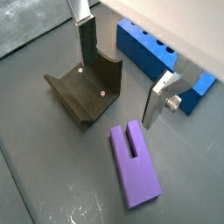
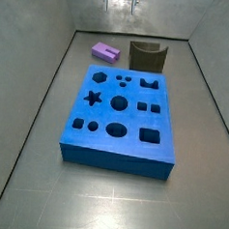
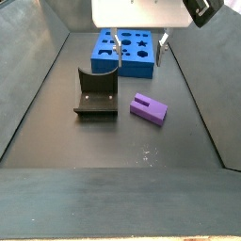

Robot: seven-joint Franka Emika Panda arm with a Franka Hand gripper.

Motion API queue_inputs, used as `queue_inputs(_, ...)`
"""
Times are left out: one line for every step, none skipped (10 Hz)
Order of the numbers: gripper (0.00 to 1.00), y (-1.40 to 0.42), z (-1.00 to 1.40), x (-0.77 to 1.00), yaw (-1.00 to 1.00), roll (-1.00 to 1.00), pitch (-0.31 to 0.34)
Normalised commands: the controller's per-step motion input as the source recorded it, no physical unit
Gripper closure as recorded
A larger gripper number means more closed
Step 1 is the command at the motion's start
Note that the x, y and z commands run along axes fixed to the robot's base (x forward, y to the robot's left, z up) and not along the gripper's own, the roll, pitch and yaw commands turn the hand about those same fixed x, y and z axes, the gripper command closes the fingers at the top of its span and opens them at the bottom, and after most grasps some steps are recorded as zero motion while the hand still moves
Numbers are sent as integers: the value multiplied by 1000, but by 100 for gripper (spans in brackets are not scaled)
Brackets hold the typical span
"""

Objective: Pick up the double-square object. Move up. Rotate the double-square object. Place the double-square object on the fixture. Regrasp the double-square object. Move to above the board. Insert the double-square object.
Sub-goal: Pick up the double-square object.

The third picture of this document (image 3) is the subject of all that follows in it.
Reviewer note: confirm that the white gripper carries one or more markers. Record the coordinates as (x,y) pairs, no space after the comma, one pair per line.
(140,13)

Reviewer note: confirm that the purple double-square block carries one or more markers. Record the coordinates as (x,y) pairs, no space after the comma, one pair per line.
(148,109)

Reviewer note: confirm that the blue foam shape board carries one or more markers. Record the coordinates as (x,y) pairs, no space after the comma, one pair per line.
(136,53)

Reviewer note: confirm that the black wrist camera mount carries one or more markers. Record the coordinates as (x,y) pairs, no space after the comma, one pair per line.
(201,11)

